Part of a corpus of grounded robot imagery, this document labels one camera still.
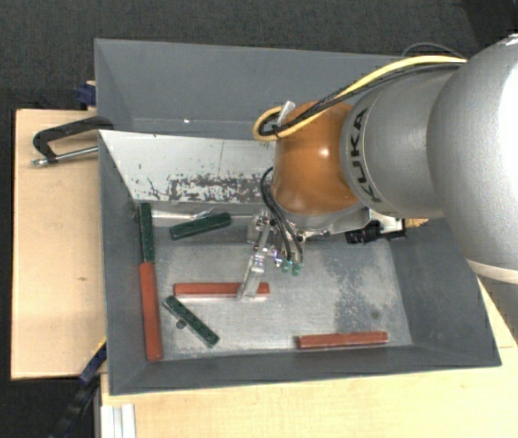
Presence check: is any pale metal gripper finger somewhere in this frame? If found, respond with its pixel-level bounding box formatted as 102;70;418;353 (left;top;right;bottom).
249;262;270;300
238;253;261;300

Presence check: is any red-brown flat block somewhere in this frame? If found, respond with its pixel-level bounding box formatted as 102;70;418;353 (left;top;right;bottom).
294;330;390;350
138;262;165;362
172;281;272;302

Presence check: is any dark green flat block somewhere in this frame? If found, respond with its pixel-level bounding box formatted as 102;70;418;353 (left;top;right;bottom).
162;295;221;349
169;212;233;242
138;202;158;265

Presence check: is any grey metal bin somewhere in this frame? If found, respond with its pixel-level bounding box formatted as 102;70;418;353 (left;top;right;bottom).
93;37;502;397

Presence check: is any pale wood flat board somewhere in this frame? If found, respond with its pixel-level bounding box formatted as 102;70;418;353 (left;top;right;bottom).
10;108;108;381

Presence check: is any black cylinder on white bracket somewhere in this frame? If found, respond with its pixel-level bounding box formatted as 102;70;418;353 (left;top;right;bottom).
344;216;409;245

